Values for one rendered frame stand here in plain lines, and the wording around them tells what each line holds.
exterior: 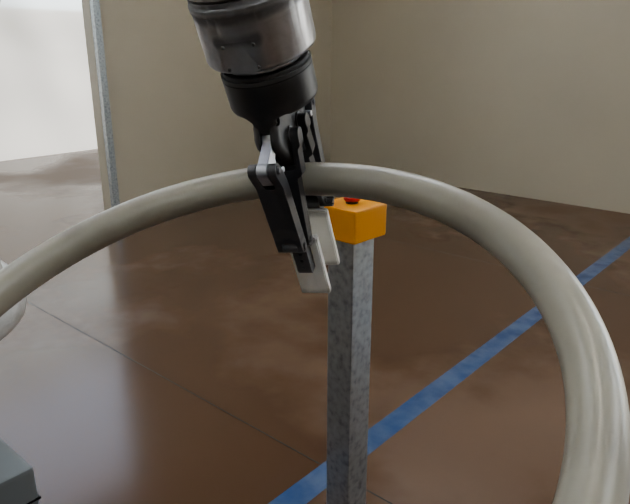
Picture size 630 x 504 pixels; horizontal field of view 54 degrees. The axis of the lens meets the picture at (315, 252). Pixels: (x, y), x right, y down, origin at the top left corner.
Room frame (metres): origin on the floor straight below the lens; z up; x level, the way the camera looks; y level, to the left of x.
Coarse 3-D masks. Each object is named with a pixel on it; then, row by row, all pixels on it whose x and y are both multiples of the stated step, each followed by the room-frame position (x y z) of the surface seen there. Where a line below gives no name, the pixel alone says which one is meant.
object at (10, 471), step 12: (0, 444) 0.88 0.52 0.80; (0, 456) 0.84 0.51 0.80; (12, 456) 0.84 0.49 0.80; (0, 468) 0.81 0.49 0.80; (12, 468) 0.81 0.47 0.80; (24, 468) 0.81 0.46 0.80; (0, 480) 0.79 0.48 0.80; (12, 480) 0.79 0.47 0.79; (24, 480) 0.81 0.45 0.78; (0, 492) 0.78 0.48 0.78; (12, 492) 0.79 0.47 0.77; (24, 492) 0.80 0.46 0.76; (36, 492) 0.82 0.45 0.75
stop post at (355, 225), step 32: (352, 224) 1.34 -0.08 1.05; (384, 224) 1.41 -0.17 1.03; (352, 256) 1.36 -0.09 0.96; (352, 288) 1.36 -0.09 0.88; (352, 320) 1.36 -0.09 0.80; (352, 352) 1.37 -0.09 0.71; (352, 384) 1.37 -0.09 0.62; (352, 416) 1.37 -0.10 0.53; (352, 448) 1.37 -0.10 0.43; (352, 480) 1.37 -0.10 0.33
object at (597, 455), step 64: (192, 192) 0.55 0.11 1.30; (256, 192) 0.55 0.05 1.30; (320, 192) 0.54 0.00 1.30; (384, 192) 0.50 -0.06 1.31; (448, 192) 0.46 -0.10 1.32; (64, 256) 0.51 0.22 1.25; (512, 256) 0.39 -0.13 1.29; (576, 320) 0.32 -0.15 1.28; (576, 384) 0.28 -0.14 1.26; (576, 448) 0.25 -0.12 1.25
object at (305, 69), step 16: (304, 64) 0.50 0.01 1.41; (224, 80) 0.50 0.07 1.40; (240, 80) 0.49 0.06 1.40; (256, 80) 0.49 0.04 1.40; (272, 80) 0.49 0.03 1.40; (288, 80) 0.49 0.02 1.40; (304, 80) 0.50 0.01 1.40; (240, 96) 0.50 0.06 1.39; (256, 96) 0.49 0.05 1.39; (272, 96) 0.49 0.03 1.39; (288, 96) 0.49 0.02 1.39; (304, 96) 0.50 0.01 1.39; (240, 112) 0.50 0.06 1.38; (256, 112) 0.50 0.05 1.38; (272, 112) 0.49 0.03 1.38; (288, 112) 0.50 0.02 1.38; (256, 128) 0.50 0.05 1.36; (272, 128) 0.50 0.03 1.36; (288, 128) 0.52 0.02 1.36; (256, 144) 0.50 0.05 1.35; (272, 144) 0.50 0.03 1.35; (288, 144) 0.52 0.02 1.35; (288, 160) 0.52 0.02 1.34
